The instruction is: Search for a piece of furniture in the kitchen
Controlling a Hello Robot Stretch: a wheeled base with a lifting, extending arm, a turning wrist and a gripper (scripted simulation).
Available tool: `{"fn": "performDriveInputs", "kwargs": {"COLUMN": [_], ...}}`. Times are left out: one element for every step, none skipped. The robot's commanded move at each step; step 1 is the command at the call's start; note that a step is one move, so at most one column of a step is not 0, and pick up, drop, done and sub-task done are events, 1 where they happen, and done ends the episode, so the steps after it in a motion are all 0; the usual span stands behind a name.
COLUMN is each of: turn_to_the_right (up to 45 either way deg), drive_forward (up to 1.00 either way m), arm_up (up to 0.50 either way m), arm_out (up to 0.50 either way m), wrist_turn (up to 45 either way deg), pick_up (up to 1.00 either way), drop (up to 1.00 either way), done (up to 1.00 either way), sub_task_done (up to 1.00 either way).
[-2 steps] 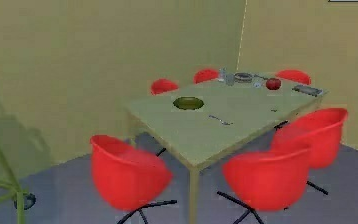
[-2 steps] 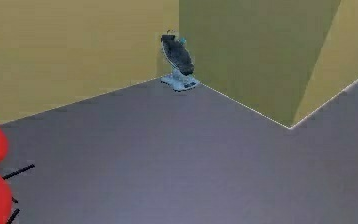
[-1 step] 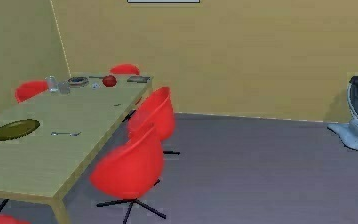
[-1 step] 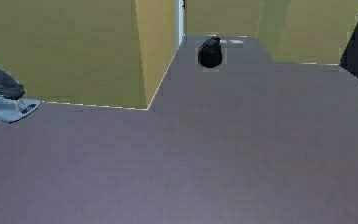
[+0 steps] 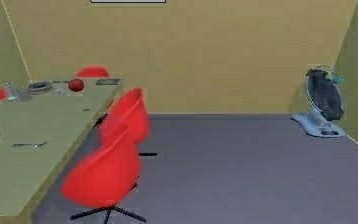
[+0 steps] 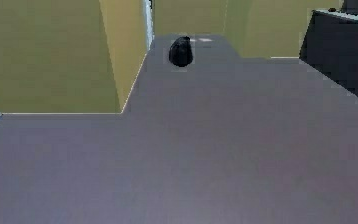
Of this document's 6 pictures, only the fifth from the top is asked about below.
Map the dark flat tray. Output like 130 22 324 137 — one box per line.
95 78 122 86

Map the red apple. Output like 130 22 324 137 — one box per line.
67 78 86 93

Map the dark round plate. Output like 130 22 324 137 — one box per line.
27 81 54 93

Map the grey baby swing seat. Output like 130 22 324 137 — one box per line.
290 64 348 139

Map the olive green dining table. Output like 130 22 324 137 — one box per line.
0 77 125 224

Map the silver spoon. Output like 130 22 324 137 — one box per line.
12 140 49 149

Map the grey mug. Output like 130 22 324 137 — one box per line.
16 87 33 103

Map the clear glass cup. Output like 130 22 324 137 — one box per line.
2 82 19 102

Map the white framed wall picture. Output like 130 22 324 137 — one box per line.
89 0 167 4

